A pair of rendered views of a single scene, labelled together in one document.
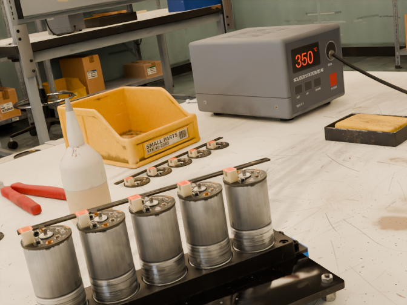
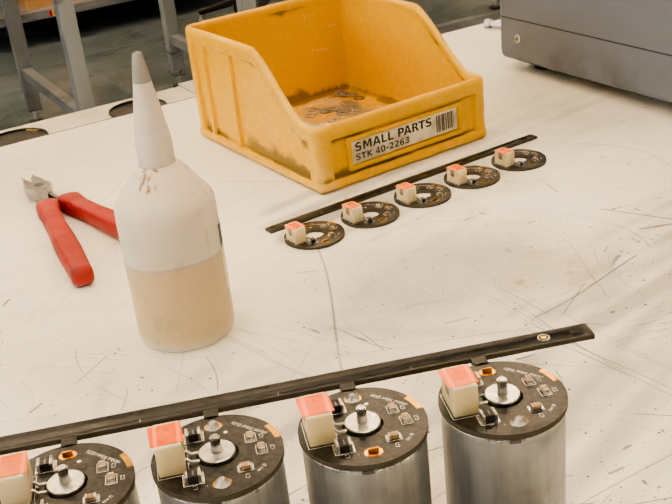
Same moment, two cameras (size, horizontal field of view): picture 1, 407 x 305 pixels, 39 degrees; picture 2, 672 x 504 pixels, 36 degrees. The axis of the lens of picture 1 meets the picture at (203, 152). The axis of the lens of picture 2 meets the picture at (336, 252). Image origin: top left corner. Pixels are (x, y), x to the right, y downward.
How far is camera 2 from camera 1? 0.14 m
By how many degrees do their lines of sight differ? 15
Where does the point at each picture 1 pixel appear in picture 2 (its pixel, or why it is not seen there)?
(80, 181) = (154, 251)
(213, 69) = not seen: outside the picture
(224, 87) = (563, 13)
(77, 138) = (154, 149)
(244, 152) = (575, 189)
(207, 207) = (370, 490)
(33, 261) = not seen: outside the picture
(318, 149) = not seen: outside the picture
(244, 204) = (487, 485)
